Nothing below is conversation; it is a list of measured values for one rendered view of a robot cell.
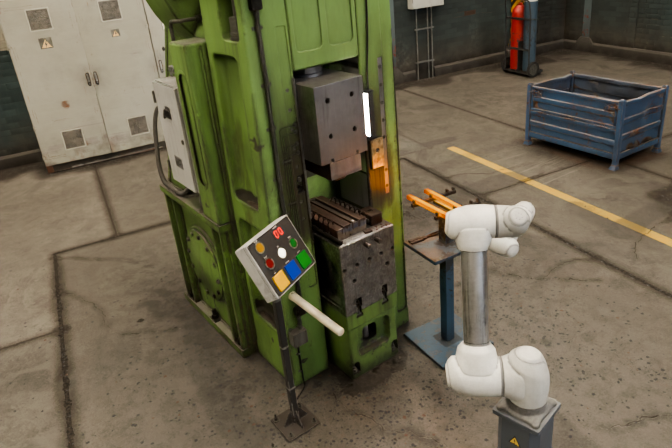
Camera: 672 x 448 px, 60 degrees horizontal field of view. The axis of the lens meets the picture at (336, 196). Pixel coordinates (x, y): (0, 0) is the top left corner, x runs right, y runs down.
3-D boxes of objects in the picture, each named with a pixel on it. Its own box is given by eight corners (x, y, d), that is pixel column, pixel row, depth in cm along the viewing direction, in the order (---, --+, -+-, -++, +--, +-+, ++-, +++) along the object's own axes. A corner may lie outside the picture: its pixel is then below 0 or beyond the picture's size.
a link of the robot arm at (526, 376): (552, 411, 225) (555, 366, 216) (503, 409, 228) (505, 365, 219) (544, 381, 239) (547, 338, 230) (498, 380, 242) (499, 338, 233)
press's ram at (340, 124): (380, 146, 310) (375, 71, 294) (321, 166, 290) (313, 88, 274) (333, 130, 342) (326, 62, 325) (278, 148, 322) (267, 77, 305)
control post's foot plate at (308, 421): (322, 423, 316) (321, 410, 313) (288, 444, 305) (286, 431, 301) (301, 401, 333) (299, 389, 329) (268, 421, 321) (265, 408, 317)
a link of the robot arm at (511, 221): (525, 208, 236) (491, 209, 238) (533, 198, 218) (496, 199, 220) (528, 240, 233) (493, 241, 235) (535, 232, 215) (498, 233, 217)
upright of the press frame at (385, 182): (410, 321, 390) (391, -47, 296) (380, 338, 377) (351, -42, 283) (368, 295, 424) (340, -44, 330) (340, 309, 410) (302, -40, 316)
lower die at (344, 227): (366, 229, 321) (365, 215, 318) (338, 241, 311) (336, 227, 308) (322, 206, 353) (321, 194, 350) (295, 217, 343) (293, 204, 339)
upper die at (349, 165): (361, 169, 307) (360, 152, 303) (331, 181, 297) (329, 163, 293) (316, 152, 338) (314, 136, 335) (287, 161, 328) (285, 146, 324)
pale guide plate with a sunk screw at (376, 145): (384, 165, 333) (383, 137, 326) (372, 169, 328) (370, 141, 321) (382, 164, 334) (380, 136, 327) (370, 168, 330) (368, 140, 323)
